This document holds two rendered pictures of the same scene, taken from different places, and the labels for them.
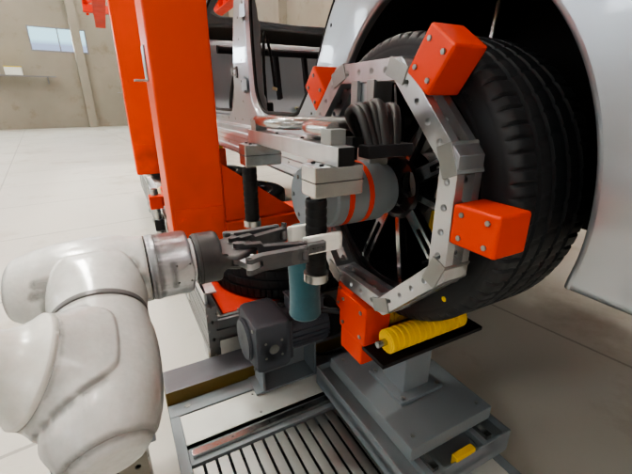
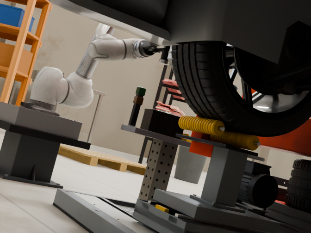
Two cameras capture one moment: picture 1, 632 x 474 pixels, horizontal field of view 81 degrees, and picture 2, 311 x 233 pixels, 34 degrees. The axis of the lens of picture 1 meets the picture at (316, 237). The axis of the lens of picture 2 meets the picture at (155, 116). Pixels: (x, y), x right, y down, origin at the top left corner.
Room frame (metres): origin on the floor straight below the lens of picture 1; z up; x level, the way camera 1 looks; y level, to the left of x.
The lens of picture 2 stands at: (0.56, -2.23, 0.40)
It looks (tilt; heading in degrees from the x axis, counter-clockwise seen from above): 3 degrees up; 89
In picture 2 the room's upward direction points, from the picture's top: 15 degrees clockwise
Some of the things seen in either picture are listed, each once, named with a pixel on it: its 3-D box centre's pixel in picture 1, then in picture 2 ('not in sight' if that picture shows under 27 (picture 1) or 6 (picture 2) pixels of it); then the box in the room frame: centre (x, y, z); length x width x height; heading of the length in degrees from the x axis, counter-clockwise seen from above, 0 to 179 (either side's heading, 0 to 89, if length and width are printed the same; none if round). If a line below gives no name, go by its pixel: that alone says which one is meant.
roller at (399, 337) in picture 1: (424, 327); (200, 125); (0.78, -0.27, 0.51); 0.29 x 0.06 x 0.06; 118
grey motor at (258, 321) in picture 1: (301, 338); (244, 199); (1.10, 0.05, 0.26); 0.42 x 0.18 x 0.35; 118
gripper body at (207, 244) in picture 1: (223, 254); (150, 47); (0.51, 0.14, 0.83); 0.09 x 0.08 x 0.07; 118
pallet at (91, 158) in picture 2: not in sight; (102, 160); (0.23, 3.62, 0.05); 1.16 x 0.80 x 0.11; 41
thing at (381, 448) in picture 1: (402, 402); (210, 229); (0.92, -0.28, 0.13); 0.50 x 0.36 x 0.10; 28
